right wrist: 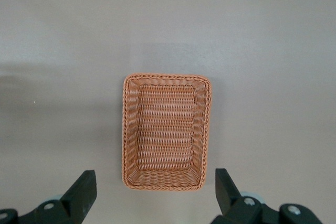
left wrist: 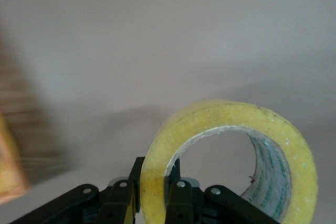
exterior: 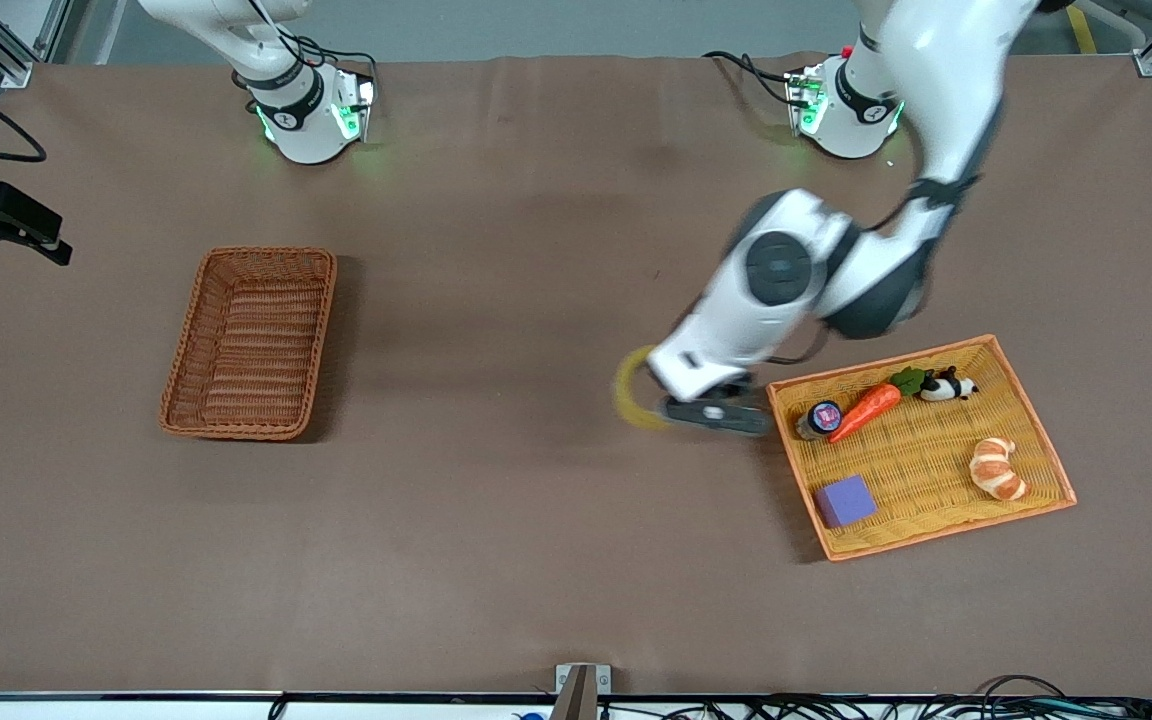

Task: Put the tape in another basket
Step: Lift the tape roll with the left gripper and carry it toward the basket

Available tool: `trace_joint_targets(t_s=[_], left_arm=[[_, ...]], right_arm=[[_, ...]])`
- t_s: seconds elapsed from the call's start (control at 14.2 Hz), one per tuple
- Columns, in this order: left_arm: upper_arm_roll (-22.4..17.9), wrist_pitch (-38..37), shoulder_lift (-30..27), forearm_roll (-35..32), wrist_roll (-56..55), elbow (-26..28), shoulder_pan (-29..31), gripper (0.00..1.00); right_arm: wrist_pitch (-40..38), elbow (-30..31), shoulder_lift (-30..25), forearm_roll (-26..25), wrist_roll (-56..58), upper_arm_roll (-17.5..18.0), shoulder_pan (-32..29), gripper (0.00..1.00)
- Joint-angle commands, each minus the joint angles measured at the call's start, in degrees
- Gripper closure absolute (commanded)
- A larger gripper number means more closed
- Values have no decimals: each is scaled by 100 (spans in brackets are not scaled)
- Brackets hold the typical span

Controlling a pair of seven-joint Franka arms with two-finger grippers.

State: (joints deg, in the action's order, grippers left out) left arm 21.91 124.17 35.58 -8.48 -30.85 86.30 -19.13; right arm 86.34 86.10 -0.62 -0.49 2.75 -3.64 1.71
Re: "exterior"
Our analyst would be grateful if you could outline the clear yellowish tape roll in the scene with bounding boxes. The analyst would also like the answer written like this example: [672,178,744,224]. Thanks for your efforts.
[614,345,682,433]

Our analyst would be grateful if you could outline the orange yellow wicker tray basket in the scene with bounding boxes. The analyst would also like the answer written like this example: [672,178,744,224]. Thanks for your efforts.
[766,334,1078,563]

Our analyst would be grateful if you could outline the brown wicker basket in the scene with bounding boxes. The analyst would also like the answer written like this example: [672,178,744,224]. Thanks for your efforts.
[158,246,339,442]

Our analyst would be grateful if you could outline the small jar with purple lid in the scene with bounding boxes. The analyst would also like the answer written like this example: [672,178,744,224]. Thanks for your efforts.
[795,400,844,441]

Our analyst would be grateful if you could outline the brown table cover sheet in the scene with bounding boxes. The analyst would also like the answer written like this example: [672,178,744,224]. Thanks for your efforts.
[0,52,1152,698]

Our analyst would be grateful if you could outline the orange toy carrot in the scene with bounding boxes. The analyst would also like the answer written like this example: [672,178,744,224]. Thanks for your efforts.
[828,367,929,445]

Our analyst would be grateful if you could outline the purple block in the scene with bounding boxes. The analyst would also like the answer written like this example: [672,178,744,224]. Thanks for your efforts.
[814,475,879,529]

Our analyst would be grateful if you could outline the black white panda toy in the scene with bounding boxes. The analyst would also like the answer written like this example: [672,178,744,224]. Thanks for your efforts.
[919,367,980,403]

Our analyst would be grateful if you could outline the left base connector plate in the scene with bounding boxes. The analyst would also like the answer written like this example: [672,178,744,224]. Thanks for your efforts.
[785,68,829,138]

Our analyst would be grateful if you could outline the toy croissant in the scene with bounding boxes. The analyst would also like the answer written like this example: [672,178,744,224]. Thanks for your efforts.
[969,437,1029,502]

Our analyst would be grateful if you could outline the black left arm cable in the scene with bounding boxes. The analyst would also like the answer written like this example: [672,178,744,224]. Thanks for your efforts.
[771,325,834,367]

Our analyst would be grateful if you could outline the black left base cable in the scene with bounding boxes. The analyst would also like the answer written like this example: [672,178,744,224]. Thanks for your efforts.
[703,49,797,106]

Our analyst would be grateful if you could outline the black base cable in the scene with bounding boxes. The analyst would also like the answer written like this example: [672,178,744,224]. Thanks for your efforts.
[281,35,379,86]
[703,49,797,106]

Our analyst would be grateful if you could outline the metal table edge bracket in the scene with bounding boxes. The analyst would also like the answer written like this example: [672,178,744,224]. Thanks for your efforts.
[555,663,612,720]

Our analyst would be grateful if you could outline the brown post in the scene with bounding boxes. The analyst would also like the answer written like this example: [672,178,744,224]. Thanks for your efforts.
[548,667,599,720]

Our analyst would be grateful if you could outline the black right base cable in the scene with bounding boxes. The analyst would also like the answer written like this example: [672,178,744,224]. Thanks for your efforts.
[281,35,379,86]

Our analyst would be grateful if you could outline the black cable bundle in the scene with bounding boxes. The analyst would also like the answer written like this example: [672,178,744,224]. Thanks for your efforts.
[266,676,1152,720]

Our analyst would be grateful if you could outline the white table edge rail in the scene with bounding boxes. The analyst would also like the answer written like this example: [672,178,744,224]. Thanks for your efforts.
[0,692,1152,720]

